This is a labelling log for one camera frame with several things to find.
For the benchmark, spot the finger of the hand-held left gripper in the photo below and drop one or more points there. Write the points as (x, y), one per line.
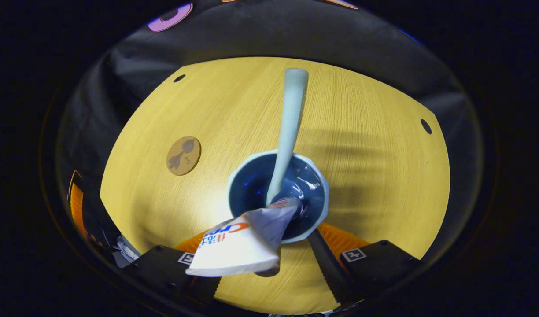
(77, 207)

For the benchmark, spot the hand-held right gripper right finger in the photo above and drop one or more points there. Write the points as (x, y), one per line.
(326, 264)

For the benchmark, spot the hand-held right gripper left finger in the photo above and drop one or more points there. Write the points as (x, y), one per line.
(164, 268)

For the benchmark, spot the white toothpaste tube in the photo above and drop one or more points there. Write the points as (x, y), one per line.
(234, 251)

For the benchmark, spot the round brown coaster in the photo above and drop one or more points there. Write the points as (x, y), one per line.
(183, 155)

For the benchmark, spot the pale white toothbrush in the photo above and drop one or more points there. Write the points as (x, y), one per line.
(291, 119)

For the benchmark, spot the black backdrop cloth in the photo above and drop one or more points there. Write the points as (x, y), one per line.
(296, 35)

